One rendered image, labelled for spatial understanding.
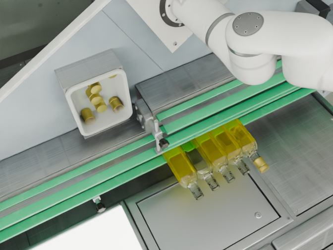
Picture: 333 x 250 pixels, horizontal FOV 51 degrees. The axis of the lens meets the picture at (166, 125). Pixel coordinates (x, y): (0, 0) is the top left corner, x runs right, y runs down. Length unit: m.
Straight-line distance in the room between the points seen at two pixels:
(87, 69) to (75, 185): 0.37
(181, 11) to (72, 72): 0.33
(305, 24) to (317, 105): 0.95
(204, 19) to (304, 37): 0.26
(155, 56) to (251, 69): 0.46
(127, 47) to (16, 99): 0.34
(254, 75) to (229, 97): 0.41
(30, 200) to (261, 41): 0.81
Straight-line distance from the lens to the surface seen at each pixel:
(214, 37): 0.81
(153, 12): 0.92
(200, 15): 0.84
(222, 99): 1.15
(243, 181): 1.30
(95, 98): 1.05
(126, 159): 1.14
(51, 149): 1.20
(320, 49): 0.67
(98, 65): 0.99
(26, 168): 1.19
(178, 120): 1.09
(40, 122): 1.15
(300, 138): 1.49
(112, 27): 0.99
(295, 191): 1.37
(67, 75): 0.99
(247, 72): 0.75
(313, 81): 0.74
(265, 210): 1.27
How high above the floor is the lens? 1.49
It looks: 31 degrees down
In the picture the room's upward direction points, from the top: 147 degrees clockwise
